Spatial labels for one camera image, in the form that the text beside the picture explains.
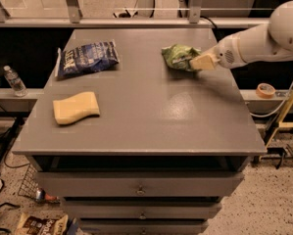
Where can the yellow sponge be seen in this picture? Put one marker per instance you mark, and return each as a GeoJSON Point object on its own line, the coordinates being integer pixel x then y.
{"type": "Point", "coordinates": [75, 108]}

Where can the clear water bottle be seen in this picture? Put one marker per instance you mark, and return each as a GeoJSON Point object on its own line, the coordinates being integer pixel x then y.
{"type": "Point", "coordinates": [15, 81]}

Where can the wire basket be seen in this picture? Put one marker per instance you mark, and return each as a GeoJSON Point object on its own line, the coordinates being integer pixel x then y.
{"type": "Point", "coordinates": [29, 187]}

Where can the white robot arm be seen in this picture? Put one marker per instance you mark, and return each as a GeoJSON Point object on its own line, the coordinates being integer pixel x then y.
{"type": "Point", "coordinates": [267, 42]}

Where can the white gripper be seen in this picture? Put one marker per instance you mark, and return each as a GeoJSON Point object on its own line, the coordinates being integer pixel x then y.
{"type": "Point", "coordinates": [226, 53]}

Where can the yellow metal stand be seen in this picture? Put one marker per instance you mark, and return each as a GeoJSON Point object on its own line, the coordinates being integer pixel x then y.
{"type": "Point", "coordinates": [276, 124]}

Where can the roll of tape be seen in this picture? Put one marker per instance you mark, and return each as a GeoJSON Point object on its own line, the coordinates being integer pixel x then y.
{"type": "Point", "coordinates": [265, 90]}

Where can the green jalapeno chip bag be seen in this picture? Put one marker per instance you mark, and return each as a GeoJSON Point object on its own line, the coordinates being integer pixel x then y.
{"type": "Point", "coordinates": [178, 56]}

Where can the brown snack bag on floor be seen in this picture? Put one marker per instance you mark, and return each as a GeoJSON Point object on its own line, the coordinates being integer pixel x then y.
{"type": "Point", "coordinates": [31, 225]}

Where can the blue chip bag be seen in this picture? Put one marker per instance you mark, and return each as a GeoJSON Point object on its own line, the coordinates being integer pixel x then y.
{"type": "Point", "coordinates": [84, 59]}

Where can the grey drawer cabinet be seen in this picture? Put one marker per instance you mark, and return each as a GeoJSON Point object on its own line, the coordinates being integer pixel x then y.
{"type": "Point", "coordinates": [167, 146]}

